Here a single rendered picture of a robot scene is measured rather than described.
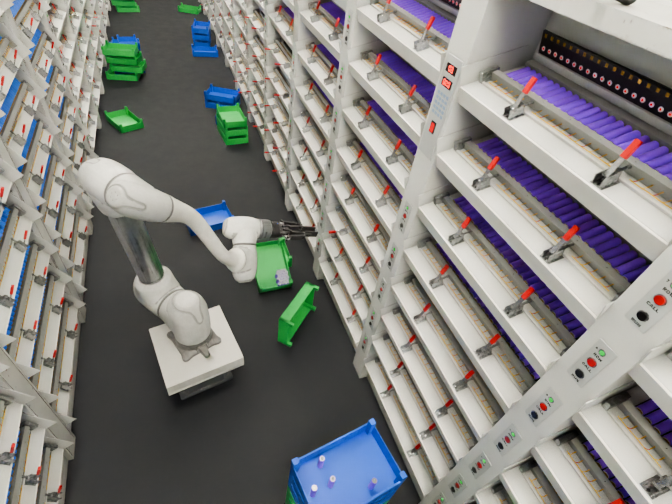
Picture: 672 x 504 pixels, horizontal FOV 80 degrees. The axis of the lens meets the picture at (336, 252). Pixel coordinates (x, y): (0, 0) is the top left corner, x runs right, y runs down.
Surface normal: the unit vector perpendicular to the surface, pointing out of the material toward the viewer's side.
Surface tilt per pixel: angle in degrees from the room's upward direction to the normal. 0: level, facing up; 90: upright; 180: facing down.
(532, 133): 17
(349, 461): 0
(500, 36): 90
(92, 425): 0
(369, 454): 0
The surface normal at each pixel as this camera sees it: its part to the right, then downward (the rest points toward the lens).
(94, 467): 0.13, -0.72
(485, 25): 0.34, 0.68
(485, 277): -0.14, -0.64
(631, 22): -0.93, 0.15
